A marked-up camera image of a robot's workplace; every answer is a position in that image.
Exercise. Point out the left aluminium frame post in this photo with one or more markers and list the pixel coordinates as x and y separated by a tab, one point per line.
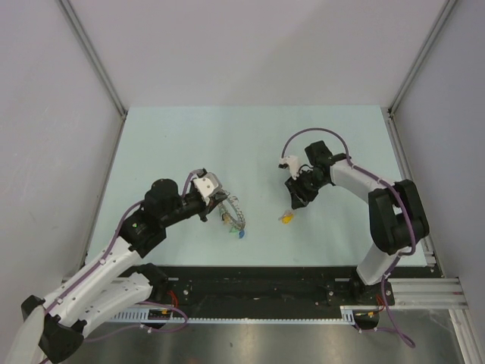
76	25

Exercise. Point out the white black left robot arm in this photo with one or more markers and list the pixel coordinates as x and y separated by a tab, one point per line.
115	279

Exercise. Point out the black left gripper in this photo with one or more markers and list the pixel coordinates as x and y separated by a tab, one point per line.
214	200

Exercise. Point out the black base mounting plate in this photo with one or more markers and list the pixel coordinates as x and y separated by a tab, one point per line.
332	285

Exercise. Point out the right aluminium frame post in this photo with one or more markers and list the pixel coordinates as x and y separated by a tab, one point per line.
430	40

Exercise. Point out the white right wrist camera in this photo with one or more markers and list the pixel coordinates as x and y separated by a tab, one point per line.
290	163

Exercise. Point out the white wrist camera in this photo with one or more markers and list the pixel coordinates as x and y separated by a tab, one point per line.
207	184
290	163

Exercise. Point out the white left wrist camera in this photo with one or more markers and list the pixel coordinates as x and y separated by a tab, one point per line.
207	184

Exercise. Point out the metal band with key rings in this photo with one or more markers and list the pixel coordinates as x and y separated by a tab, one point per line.
231	214

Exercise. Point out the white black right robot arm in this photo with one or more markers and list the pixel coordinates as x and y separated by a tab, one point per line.
397	220

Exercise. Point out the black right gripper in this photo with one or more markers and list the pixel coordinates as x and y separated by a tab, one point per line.
300	199

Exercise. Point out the silver key with yellow tag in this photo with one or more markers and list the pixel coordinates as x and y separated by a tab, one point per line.
285	213

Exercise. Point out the white slotted cable duct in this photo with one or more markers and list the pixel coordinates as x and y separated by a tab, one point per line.
315	315

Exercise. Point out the aluminium frame post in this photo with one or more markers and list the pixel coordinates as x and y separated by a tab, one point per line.
76	25
430	40

